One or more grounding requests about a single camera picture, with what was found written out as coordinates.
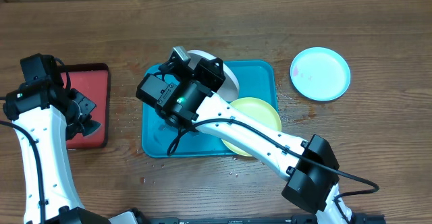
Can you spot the dark red tray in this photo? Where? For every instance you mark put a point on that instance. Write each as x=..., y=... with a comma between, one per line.
x=93, y=80

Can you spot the teal plastic tray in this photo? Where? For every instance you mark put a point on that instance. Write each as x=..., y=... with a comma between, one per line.
x=256, y=79

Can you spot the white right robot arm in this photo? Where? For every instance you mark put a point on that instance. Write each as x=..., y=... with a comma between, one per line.
x=309, y=167

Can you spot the yellow plate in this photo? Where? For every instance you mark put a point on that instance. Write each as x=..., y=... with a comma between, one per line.
x=259, y=110

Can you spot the dark green bow-shaped sponge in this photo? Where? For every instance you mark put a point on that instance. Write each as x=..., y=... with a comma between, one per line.
x=90, y=127

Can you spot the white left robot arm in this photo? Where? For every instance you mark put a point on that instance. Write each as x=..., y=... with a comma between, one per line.
x=45, y=111

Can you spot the white plate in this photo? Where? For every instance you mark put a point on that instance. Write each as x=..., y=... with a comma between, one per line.
x=230, y=89

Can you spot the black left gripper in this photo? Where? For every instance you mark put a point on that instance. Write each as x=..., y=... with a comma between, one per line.
x=88, y=106

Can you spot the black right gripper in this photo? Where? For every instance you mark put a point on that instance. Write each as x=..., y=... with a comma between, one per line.
x=210, y=71

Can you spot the light blue plate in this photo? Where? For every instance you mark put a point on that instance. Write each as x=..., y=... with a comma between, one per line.
x=320, y=74

